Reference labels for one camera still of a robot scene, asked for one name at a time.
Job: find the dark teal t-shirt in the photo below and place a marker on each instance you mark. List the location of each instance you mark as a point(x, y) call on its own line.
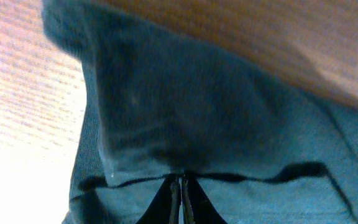
point(159, 103)

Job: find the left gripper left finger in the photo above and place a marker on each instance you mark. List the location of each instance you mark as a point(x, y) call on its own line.
point(165, 206)

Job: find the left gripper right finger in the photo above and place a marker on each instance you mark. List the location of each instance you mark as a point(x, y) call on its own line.
point(197, 208)

